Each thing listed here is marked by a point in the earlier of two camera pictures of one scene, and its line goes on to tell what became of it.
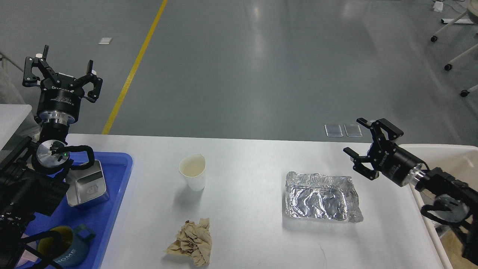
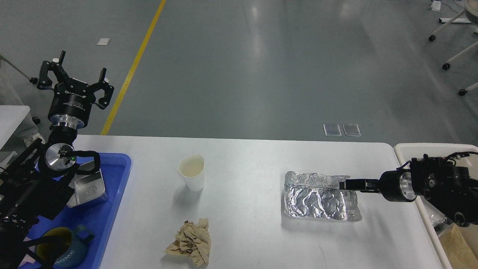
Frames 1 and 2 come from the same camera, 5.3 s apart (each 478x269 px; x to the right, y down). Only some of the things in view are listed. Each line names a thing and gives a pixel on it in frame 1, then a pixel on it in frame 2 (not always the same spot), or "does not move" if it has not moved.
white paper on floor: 105,40 does not move
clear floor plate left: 333,130 does not move
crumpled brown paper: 194,241 does not move
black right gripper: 395,162 -> 397,185
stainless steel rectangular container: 87,185 does not move
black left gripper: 59,100 -> 71,102
